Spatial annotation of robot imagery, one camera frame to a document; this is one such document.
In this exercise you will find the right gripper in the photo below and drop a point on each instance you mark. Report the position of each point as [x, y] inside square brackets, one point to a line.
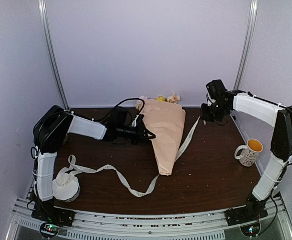
[205, 115]

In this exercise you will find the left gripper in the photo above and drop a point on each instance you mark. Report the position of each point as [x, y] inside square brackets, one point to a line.
[140, 136]

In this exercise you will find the yellow fake flower stem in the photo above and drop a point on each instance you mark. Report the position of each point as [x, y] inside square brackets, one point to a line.
[161, 99]

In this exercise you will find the white ribbon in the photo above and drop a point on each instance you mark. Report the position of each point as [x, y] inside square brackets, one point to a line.
[122, 169]

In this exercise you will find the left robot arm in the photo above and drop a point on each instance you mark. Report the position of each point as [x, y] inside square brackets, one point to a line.
[50, 134]

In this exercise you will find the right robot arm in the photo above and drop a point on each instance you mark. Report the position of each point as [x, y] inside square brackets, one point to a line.
[221, 102]

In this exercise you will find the peach fake flower stem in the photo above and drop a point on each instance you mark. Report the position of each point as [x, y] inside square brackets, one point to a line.
[174, 98]

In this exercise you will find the white patterned mug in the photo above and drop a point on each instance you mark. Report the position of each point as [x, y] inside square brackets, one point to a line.
[248, 154]

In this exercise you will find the white scalloped dish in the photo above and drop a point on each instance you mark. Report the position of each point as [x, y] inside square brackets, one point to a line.
[66, 187]

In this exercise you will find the aluminium corner frame post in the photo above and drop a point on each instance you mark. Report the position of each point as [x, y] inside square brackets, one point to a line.
[250, 31]

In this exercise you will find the front aluminium rail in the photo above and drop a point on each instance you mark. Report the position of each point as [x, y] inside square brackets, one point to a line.
[209, 225]

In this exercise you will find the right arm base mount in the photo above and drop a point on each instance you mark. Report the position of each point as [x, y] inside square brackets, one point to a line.
[248, 216]

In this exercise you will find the left aluminium frame post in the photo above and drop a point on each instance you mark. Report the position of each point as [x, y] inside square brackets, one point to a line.
[51, 53]

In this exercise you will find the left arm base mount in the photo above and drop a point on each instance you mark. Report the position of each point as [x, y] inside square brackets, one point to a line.
[53, 219]

